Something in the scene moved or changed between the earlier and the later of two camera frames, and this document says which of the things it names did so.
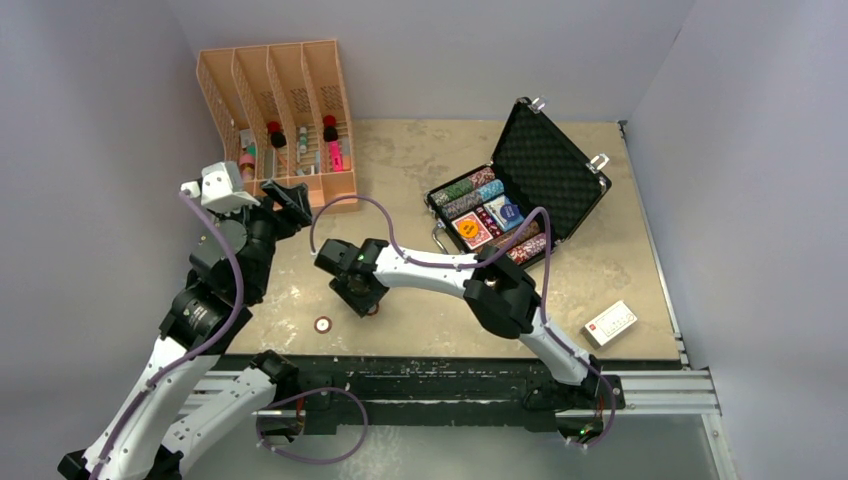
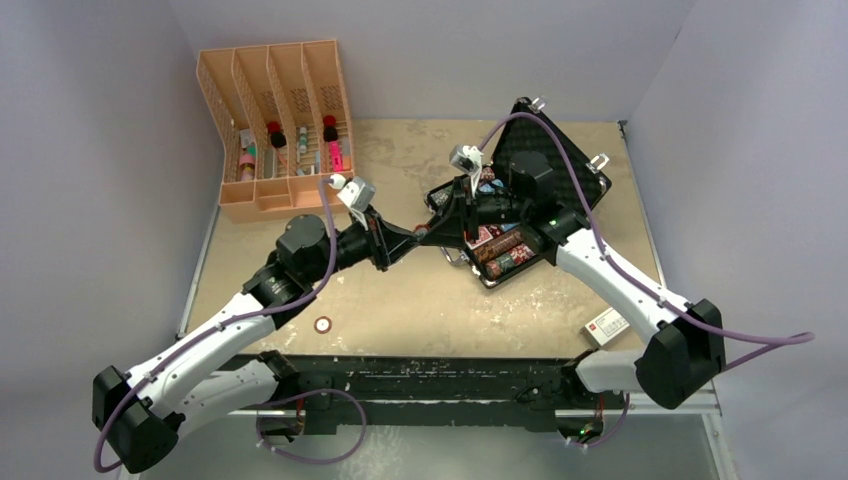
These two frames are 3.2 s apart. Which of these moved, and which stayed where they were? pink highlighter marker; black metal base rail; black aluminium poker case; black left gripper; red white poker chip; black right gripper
Moved: black left gripper; black right gripper
Stayed: pink highlighter marker; black metal base rail; black aluminium poker case; red white poker chip
